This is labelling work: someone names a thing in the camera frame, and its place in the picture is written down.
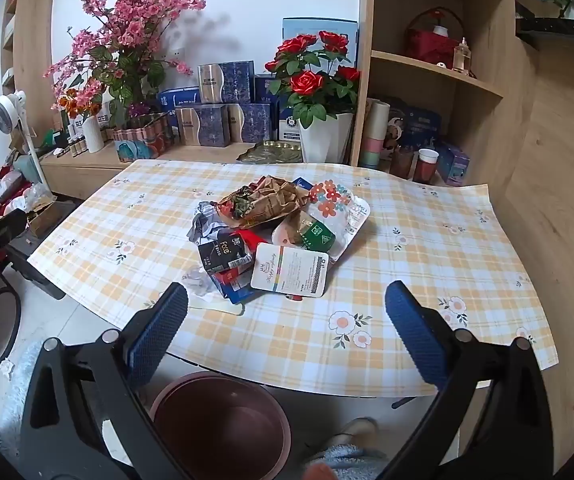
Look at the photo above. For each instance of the grey wrapper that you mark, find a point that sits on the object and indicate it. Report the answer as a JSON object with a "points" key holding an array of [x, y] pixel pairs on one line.
{"points": [[207, 230]]}

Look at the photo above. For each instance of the flat blue box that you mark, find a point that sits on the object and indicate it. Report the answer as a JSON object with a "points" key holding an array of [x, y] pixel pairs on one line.
{"points": [[179, 98]]}

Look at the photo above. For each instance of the pink flower arrangement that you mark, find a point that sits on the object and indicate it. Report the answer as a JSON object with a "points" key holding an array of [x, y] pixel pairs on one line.
{"points": [[127, 20]]}

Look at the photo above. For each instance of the brown cup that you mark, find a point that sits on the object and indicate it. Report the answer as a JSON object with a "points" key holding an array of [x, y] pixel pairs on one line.
{"points": [[403, 162]]}

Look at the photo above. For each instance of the person's right fleece-clad leg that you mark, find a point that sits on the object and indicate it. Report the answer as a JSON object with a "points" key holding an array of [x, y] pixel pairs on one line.
{"points": [[347, 460]]}

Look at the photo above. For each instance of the blue box with white emblem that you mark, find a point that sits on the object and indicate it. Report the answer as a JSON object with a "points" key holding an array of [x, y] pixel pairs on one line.
{"points": [[289, 127]]}

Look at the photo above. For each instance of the stack of pastel cups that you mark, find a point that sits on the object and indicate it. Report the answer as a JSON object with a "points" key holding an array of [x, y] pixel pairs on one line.
{"points": [[374, 135]]}

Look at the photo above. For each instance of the dark blue patterned box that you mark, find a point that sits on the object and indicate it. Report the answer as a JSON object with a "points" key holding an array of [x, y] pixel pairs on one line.
{"points": [[419, 125]]}

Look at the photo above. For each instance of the wooden shelf unit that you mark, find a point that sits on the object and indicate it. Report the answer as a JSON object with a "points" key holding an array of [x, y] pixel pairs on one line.
{"points": [[487, 110], [32, 20]]}

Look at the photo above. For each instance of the red paper cup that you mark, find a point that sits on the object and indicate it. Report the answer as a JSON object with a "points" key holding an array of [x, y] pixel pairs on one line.
{"points": [[426, 167]]}

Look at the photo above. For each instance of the black tissue packet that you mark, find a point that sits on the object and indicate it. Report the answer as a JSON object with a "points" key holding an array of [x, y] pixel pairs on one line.
{"points": [[222, 255]]}

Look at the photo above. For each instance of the pile of red cloth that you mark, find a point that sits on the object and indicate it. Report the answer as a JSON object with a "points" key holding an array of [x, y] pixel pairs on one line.
{"points": [[2, 190]]}

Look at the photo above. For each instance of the small glass bottle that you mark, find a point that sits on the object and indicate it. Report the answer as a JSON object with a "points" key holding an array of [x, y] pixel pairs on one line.
{"points": [[461, 57]]}

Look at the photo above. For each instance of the white fan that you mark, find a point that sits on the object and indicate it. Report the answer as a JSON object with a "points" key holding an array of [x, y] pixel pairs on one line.
{"points": [[9, 110]]}

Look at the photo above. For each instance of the small light blue box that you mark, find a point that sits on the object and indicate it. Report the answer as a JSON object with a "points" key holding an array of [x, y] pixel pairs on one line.
{"points": [[454, 162]]}

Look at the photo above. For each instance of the black cabinet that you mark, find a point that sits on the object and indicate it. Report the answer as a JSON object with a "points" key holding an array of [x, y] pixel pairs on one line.
{"points": [[557, 25]]}

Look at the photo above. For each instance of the orange flowers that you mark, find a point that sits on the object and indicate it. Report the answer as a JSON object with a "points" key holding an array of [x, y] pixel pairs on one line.
{"points": [[77, 102]]}

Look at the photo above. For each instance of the white wall socket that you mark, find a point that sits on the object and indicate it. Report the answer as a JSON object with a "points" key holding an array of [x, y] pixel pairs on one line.
{"points": [[177, 52]]}

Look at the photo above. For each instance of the black folding table frame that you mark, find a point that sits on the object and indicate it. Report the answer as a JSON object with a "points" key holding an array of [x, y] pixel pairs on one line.
{"points": [[37, 270]]}

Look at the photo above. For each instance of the brown paper bag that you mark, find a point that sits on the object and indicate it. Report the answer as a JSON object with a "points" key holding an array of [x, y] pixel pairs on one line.
{"points": [[277, 195]]}

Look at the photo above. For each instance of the camouflage green wrapper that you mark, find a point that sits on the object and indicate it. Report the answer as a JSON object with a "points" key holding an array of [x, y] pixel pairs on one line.
{"points": [[242, 205]]}

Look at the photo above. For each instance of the beige slipper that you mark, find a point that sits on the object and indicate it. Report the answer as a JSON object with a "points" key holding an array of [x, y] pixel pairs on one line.
{"points": [[357, 430]]}

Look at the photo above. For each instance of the red rose plant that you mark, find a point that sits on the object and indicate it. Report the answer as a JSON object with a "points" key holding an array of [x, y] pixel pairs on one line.
{"points": [[307, 80]]}

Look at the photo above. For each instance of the white card package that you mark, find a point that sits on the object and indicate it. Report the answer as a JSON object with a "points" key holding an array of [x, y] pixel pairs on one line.
{"points": [[287, 270]]}

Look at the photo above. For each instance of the wooden sideboard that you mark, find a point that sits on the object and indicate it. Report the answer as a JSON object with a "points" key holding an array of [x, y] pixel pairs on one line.
{"points": [[87, 170]]}

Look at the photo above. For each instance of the white vase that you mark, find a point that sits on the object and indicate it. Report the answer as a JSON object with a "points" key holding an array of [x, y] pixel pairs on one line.
{"points": [[93, 132]]}

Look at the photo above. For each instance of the row of small bottles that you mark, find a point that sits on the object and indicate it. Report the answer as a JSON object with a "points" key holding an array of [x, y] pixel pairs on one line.
{"points": [[76, 145]]}

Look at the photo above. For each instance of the white flower pot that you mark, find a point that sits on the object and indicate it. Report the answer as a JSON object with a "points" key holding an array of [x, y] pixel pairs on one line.
{"points": [[324, 137]]}

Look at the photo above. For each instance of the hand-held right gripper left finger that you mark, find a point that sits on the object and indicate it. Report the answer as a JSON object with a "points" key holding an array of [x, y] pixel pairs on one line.
{"points": [[159, 330]]}

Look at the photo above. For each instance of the blue and gold gift box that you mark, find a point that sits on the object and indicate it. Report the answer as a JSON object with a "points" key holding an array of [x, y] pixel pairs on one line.
{"points": [[252, 122], [232, 82], [202, 125]]}

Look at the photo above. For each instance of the large blue white box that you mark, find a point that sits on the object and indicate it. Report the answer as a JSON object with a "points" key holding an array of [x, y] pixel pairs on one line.
{"points": [[317, 25]]}

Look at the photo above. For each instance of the cardboard box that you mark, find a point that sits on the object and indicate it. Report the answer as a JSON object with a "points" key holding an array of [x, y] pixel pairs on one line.
{"points": [[47, 217]]}

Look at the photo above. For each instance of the floral plastic bag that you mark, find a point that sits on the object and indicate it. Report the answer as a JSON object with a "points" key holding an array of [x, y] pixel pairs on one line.
{"points": [[334, 200]]}

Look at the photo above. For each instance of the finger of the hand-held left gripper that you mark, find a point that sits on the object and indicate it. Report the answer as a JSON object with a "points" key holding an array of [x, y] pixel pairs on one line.
{"points": [[4, 227]]}

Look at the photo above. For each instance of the yellow checked floral tablecloth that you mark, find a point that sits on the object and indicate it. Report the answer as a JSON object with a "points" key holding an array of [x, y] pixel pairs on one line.
{"points": [[417, 260]]}

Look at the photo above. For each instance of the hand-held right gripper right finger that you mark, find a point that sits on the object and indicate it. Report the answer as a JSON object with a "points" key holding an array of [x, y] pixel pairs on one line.
{"points": [[412, 330]]}

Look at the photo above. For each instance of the red basket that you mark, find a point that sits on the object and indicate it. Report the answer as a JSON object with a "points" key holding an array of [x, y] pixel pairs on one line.
{"points": [[432, 42]]}

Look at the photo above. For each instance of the blue printed packet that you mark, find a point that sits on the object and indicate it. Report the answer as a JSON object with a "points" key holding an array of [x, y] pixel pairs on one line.
{"points": [[232, 290]]}

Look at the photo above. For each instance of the blue carton box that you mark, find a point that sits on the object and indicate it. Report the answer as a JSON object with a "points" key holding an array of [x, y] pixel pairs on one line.
{"points": [[301, 183]]}

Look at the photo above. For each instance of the green packet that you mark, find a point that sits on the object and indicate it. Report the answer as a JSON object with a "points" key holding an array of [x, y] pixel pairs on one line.
{"points": [[317, 235]]}

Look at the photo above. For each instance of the brown plastic bin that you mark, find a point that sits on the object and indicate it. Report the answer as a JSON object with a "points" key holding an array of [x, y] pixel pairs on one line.
{"points": [[227, 425]]}

